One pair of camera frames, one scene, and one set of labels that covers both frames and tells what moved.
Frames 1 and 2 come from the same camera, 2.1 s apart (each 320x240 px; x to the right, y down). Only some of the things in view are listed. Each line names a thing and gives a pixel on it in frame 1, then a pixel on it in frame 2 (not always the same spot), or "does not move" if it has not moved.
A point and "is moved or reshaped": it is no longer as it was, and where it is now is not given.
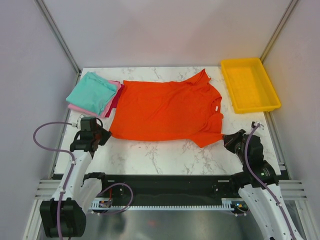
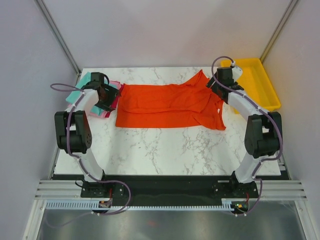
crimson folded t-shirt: x=114 y=103 does not move
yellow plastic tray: x=250 y=86 does not move
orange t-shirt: x=190 y=110 is moved or reshaped
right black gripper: x=229 y=139 -> x=209 y=85
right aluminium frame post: x=278 y=30 does not move
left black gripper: x=106 y=135 -> x=113 y=91
